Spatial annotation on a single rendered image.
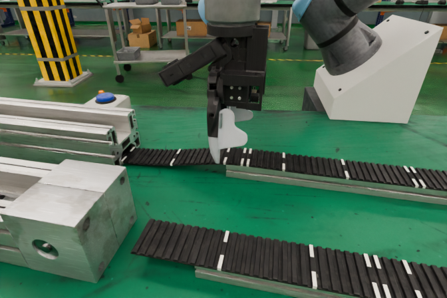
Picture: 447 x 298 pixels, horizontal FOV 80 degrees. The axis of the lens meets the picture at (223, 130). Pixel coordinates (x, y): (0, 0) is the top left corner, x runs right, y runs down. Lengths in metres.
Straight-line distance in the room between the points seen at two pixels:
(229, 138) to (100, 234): 0.21
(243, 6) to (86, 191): 0.29
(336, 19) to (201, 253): 0.61
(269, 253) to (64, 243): 0.22
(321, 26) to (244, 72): 0.40
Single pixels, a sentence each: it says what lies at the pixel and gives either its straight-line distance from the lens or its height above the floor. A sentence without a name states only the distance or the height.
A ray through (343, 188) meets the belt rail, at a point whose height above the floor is 0.79.
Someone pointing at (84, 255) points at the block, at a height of 0.83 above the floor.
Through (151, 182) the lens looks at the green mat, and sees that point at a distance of 0.49.
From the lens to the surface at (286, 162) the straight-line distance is 0.48.
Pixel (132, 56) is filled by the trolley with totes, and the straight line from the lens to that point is 3.45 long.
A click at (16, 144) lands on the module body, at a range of 0.65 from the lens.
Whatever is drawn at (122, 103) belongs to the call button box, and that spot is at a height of 0.83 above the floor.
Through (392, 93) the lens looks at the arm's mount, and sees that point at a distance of 0.75.
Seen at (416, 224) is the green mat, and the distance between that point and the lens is 0.49.
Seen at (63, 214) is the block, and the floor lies 0.87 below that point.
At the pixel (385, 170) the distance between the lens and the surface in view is 0.52.
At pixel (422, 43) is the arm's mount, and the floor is 0.97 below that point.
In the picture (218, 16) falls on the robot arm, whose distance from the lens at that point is 0.36.
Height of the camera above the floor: 1.08
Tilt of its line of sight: 29 degrees down
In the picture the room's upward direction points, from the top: straight up
